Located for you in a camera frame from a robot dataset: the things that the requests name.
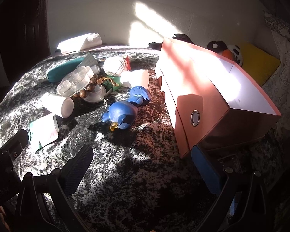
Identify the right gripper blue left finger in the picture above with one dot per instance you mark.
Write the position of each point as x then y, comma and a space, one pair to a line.
75, 169

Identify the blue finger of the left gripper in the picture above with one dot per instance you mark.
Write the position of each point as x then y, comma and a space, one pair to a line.
15, 145

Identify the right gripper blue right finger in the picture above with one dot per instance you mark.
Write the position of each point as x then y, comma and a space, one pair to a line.
206, 170

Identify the white pill bottle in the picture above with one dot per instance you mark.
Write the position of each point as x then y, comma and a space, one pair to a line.
57, 104

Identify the blue toy figure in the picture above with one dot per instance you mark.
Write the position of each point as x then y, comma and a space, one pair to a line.
121, 115

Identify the clear flower compartment box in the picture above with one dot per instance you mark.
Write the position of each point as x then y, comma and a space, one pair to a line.
75, 81

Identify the mint green tape measure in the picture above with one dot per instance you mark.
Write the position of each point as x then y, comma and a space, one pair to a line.
111, 84

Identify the white tube led bulb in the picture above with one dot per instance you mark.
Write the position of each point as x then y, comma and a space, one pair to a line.
96, 68

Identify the patterned bed cover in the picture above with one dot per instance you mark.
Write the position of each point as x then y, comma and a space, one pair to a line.
138, 181

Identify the pink storage box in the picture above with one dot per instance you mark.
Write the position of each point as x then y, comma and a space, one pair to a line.
212, 102

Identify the teal glasses case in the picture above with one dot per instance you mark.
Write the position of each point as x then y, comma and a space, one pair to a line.
58, 73

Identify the white ribbed lamp shade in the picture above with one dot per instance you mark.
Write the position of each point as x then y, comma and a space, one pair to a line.
135, 78

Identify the yellow pillow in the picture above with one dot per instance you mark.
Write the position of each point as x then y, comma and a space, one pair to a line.
257, 63

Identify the panda plush toy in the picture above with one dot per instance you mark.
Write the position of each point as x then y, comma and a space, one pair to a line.
229, 51

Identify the red plastic cone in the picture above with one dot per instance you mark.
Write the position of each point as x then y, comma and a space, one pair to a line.
128, 63

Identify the black cloth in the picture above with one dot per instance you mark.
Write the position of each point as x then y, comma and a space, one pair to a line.
176, 37

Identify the white string ball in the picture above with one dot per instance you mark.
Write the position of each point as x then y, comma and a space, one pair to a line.
115, 66

